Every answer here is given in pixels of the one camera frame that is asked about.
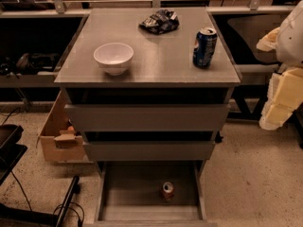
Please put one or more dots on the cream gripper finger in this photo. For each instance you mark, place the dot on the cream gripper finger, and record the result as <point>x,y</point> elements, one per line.
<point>284,96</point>
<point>268,42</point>

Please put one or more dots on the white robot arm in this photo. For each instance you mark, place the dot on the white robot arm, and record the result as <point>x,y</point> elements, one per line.
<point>289,44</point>

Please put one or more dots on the blue pepsi can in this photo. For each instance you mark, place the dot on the blue pepsi can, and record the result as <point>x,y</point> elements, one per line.
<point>204,47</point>

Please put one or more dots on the grey drawer cabinet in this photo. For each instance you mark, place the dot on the grey drawer cabinet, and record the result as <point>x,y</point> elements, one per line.
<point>161,72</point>

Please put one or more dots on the open bottom drawer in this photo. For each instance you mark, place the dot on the open bottom drawer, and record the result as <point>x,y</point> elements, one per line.
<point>130,195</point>

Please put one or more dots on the middle grey drawer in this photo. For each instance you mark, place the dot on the middle grey drawer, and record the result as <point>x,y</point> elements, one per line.
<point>149,146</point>

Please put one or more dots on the grey drawer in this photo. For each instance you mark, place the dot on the grey drawer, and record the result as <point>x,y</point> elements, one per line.
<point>147,117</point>
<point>149,146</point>

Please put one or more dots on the top grey drawer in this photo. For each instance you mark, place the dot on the top grey drawer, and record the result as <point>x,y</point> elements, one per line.
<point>147,117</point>

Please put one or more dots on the black crumpled chip bag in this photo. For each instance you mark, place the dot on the black crumpled chip bag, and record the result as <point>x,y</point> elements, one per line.
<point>160,22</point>

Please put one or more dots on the white ceramic bowl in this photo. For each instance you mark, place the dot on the white ceramic bowl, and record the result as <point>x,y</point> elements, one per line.
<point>114,58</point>

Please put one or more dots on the cardboard box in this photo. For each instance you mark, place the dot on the cardboard box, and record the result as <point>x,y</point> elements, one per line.
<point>58,139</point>

